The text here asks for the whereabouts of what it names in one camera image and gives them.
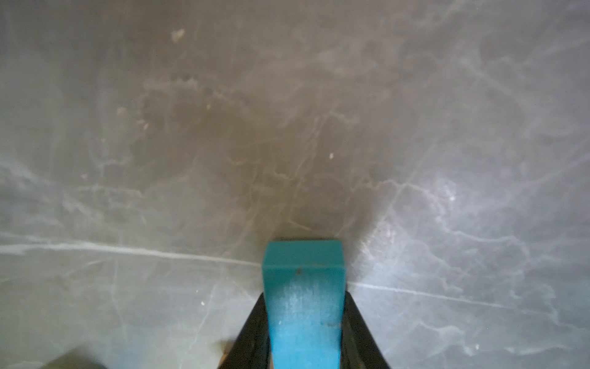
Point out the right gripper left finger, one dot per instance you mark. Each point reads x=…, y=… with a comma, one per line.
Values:
x=251, y=348

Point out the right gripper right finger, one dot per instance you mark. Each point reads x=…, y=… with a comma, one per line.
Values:
x=358, y=348

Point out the teal rectangular block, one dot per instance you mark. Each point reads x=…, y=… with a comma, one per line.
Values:
x=304, y=293

